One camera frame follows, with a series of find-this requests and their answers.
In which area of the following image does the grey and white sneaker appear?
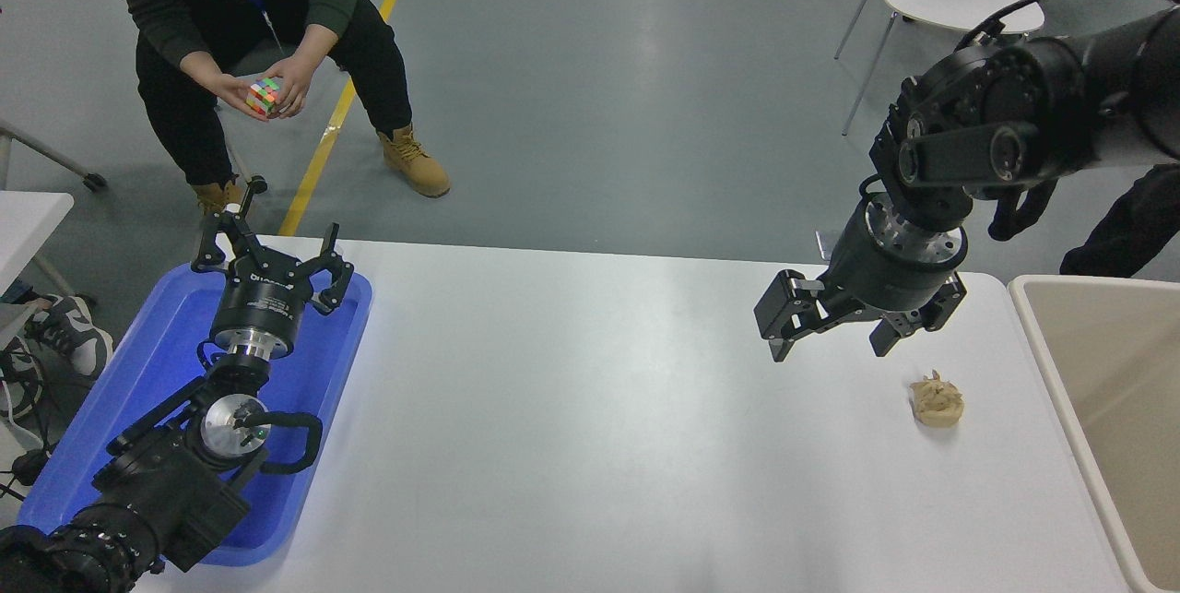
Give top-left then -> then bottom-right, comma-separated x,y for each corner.
28,295 -> 114,380

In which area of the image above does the colourful puzzle cube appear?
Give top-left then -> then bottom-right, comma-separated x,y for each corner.
245,77 -> 283,121

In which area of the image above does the blue plastic tray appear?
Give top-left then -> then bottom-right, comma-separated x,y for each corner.
17,261 -> 373,568

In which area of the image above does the small white table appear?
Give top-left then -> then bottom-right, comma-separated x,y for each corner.
0,192 -> 75,299

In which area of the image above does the large pale bin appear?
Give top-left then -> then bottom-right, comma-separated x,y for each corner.
1008,275 -> 1180,593

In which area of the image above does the person's left hand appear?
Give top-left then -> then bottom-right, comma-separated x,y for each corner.
264,55 -> 315,120

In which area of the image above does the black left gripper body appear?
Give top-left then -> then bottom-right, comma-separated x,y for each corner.
210,267 -> 320,352

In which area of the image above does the person's right hand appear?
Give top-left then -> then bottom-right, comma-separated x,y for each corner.
208,72 -> 264,122

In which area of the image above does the metal leg with caster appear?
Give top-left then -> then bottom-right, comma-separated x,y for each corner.
0,120 -> 107,194

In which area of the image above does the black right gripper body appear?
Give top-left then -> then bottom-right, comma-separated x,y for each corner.
818,204 -> 961,314

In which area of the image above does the tan paper ball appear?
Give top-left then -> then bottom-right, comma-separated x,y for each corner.
910,370 -> 965,429

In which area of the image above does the black stool caster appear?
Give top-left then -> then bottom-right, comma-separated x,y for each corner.
226,175 -> 269,216

